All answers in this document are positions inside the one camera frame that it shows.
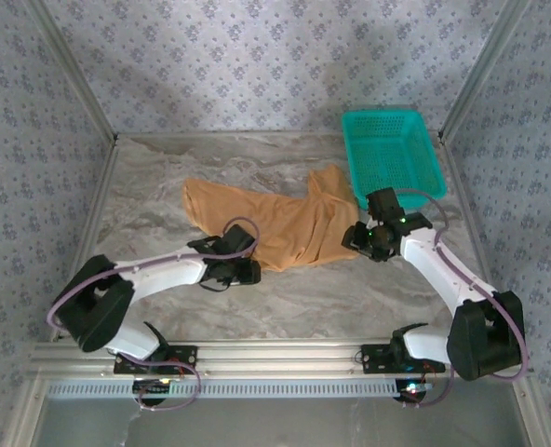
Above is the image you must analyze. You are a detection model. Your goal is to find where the tan t-shirt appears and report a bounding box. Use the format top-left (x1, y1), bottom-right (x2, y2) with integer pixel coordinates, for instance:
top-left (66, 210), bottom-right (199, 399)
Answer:
top-left (181, 163), bottom-right (361, 274)

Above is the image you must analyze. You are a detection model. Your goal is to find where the teal plastic basket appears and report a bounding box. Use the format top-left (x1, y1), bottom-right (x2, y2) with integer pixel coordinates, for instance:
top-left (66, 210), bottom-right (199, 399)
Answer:
top-left (341, 110), bottom-right (448, 210)

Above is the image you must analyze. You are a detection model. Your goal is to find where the thin table edge strip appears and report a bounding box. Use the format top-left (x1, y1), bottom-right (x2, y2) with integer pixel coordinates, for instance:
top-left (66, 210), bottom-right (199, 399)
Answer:
top-left (116, 131), bottom-right (346, 140)

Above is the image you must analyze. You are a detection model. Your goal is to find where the small controller circuit board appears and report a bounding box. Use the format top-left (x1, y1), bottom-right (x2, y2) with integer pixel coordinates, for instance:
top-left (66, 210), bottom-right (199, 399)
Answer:
top-left (395, 378), bottom-right (433, 404)
top-left (133, 378), bottom-right (172, 406)

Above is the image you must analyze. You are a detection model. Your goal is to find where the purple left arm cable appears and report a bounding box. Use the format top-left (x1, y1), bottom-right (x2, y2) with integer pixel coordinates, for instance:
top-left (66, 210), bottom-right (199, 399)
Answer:
top-left (46, 216), bottom-right (261, 412)

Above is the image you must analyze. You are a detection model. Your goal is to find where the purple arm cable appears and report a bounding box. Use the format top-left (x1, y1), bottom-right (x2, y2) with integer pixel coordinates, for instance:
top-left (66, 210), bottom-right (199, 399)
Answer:
top-left (46, 216), bottom-right (261, 412)
top-left (394, 188), bottom-right (531, 411)

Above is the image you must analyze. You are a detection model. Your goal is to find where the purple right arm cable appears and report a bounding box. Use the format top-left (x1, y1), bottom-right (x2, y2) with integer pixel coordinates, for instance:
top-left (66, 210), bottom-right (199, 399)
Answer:
top-left (394, 188), bottom-right (531, 411)

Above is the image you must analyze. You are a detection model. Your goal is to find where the aluminium mounting rail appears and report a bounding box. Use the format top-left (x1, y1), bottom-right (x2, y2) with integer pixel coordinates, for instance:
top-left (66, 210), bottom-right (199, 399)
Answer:
top-left (26, 340), bottom-right (535, 379)

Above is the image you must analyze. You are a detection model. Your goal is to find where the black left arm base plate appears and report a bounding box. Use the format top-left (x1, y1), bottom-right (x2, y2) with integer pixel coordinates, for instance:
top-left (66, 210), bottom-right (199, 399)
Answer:
top-left (114, 345), bottom-right (199, 375)

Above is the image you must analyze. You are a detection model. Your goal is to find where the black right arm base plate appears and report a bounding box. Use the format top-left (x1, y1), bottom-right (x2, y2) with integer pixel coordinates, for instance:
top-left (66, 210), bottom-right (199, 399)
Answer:
top-left (361, 343), bottom-right (446, 375)

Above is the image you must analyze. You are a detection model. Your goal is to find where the grey slotted cable duct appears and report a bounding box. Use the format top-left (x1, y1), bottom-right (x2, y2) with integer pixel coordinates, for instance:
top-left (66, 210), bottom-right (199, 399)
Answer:
top-left (47, 379), bottom-right (444, 400)

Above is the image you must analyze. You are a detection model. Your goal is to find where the aluminium frame post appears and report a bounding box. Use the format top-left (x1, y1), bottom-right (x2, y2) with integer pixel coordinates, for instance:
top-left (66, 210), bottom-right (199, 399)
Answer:
top-left (437, 0), bottom-right (533, 142)
top-left (26, 0), bottom-right (121, 142)

